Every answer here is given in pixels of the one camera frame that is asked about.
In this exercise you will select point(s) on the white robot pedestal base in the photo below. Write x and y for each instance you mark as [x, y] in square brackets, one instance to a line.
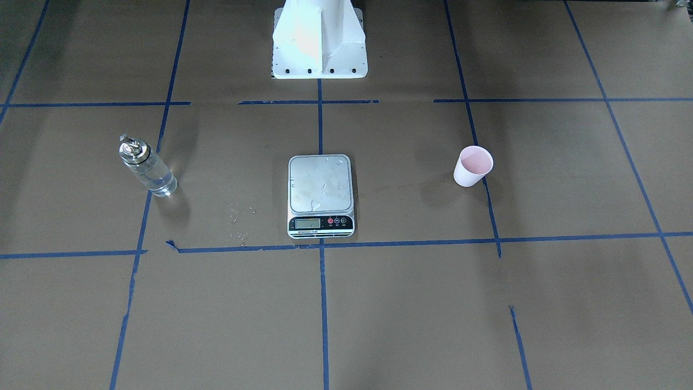
[319, 40]

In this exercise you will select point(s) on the digital kitchen scale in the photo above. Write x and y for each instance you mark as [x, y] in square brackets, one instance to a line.
[320, 197]

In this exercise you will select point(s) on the pink paper cup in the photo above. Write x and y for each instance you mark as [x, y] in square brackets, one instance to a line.
[472, 165]

